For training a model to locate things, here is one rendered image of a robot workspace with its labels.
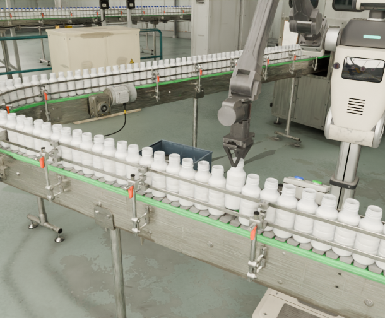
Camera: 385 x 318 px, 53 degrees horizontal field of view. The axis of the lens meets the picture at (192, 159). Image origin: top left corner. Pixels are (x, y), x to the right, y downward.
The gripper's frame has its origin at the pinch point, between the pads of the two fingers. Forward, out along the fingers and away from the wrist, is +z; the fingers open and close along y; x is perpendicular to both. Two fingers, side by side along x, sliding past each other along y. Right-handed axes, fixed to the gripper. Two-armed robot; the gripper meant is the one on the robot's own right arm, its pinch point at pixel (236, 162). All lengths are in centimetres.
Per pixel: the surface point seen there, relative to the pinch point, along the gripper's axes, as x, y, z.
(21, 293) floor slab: -133, -5, 120
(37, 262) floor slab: -149, -29, 119
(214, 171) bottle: -6.0, 3.0, 3.4
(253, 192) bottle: 7.7, 3.4, 6.8
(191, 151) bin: -50, -57, 25
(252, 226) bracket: 12.4, 14.2, 11.7
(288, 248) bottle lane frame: 21.2, 5.8, 20.4
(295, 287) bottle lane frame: 25.0, 5.2, 33.2
